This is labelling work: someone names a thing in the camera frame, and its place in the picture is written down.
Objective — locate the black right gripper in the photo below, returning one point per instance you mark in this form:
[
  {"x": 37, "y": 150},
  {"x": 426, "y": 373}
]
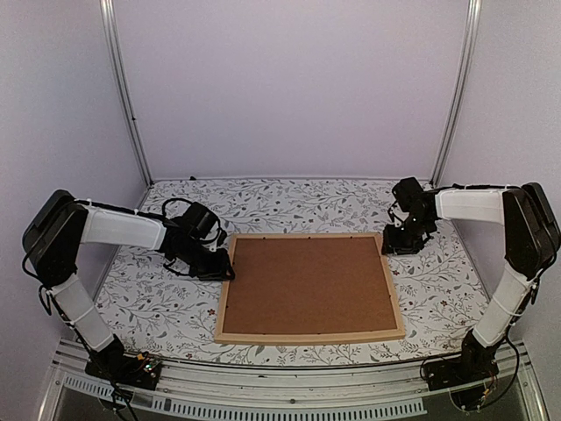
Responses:
[{"x": 391, "y": 243}]

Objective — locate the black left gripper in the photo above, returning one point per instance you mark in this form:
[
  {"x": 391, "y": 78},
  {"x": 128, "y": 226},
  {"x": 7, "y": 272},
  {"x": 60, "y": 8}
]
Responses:
[{"x": 219, "y": 272}]

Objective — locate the brown frame backing board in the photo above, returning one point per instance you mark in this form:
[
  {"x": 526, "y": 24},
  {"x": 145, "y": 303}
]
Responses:
[{"x": 307, "y": 285}]

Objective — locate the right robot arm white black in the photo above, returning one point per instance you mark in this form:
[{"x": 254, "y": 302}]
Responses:
[{"x": 530, "y": 237}]

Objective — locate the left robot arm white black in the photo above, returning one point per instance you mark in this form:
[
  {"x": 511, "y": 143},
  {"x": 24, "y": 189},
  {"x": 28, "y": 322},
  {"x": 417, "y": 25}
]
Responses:
[{"x": 52, "y": 243}]

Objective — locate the floral patterned table cover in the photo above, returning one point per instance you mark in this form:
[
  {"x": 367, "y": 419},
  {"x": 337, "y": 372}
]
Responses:
[{"x": 164, "y": 312}]

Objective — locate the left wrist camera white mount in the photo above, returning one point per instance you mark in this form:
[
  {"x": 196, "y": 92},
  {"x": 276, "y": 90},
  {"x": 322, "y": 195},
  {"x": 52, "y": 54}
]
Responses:
[{"x": 219, "y": 239}]

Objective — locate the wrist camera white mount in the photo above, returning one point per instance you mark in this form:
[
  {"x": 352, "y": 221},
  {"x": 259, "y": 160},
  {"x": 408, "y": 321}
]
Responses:
[
  {"x": 219, "y": 239},
  {"x": 395, "y": 214}
]

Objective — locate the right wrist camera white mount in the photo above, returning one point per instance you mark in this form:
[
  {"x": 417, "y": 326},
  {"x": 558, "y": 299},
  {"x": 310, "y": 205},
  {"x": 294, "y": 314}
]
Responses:
[{"x": 395, "y": 214}]

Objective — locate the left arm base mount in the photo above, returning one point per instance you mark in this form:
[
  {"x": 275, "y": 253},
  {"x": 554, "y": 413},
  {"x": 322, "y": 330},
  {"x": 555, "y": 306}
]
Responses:
[{"x": 140, "y": 371}]

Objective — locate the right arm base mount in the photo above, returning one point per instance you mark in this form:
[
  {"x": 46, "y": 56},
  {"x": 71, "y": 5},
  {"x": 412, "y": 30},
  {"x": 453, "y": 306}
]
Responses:
[{"x": 458, "y": 370}]

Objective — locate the right aluminium corner post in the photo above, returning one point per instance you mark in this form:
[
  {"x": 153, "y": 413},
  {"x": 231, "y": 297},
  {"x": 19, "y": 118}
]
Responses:
[{"x": 465, "y": 62}]

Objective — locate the aluminium corner post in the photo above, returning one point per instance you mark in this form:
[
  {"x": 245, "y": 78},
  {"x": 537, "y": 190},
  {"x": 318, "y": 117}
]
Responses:
[
  {"x": 109, "y": 22},
  {"x": 465, "y": 62}
]

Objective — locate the front aluminium rail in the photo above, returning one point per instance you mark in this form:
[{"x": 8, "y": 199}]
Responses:
[{"x": 189, "y": 390}]

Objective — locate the left aluminium corner post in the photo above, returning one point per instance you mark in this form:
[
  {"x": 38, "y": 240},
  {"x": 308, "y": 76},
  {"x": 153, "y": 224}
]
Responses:
[{"x": 109, "y": 22}]

